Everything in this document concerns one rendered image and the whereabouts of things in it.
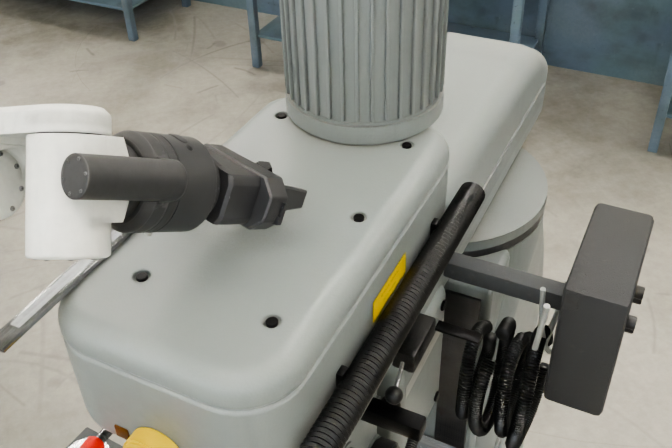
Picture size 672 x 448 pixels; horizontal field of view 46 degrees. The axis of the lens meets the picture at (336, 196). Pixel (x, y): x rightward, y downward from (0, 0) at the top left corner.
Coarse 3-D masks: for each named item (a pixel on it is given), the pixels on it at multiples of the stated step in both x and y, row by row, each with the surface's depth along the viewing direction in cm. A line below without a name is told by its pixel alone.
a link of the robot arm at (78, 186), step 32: (32, 160) 61; (64, 160) 60; (96, 160) 58; (128, 160) 60; (160, 160) 63; (32, 192) 61; (64, 192) 58; (96, 192) 58; (128, 192) 60; (160, 192) 62; (32, 224) 61; (64, 224) 60; (96, 224) 61; (128, 224) 66; (160, 224) 68; (32, 256) 61; (64, 256) 60; (96, 256) 61
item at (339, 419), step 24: (480, 192) 101; (456, 216) 96; (432, 240) 93; (456, 240) 94; (432, 264) 89; (408, 288) 86; (432, 288) 89; (384, 312) 84; (408, 312) 84; (384, 336) 80; (360, 360) 78; (384, 360) 79; (336, 384) 78; (360, 384) 76; (336, 408) 73; (360, 408) 75; (312, 432) 72; (336, 432) 72
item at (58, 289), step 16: (112, 240) 80; (64, 272) 76; (80, 272) 76; (48, 288) 74; (64, 288) 74; (32, 304) 73; (48, 304) 73; (16, 320) 71; (32, 320) 71; (0, 336) 69; (16, 336) 70
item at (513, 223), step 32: (512, 192) 141; (544, 192) 141; (480, 224) 134; (512, 224) 134; (480, 256) 133; (512, 256) 136; (448, 288) 130; (480, 288) 127; (448, 320) 133; (480, 320) 131; (448, 352) 138; (480, 352) 135; (448, 384) 142; (448, 416) 147
